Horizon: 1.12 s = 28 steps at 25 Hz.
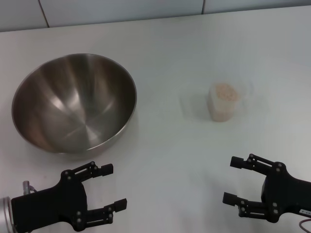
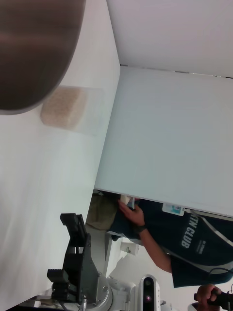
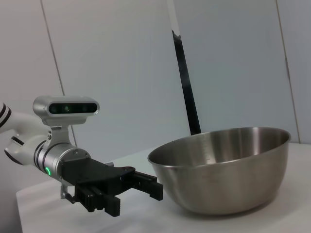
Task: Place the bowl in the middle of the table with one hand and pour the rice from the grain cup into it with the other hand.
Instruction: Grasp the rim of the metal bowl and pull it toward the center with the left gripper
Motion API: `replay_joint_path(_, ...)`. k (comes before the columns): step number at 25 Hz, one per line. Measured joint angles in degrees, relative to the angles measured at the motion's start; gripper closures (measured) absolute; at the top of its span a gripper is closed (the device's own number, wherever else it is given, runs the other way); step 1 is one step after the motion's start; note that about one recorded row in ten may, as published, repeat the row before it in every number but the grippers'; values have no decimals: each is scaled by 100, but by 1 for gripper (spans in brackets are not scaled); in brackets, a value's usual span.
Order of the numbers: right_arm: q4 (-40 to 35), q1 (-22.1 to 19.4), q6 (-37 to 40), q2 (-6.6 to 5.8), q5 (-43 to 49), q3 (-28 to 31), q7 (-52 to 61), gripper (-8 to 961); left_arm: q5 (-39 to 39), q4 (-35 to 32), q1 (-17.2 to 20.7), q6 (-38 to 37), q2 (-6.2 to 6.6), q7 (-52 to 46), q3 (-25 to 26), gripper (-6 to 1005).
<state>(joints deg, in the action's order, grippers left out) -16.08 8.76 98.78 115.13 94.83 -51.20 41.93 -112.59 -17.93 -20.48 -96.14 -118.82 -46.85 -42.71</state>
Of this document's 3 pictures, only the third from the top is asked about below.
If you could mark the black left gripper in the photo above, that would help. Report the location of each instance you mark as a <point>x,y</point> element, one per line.
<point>90,172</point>

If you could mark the stainless steel mixing bowl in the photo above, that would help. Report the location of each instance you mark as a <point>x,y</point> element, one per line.
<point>218,179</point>

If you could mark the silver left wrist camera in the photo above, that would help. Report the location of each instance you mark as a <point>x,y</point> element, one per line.
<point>70,108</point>

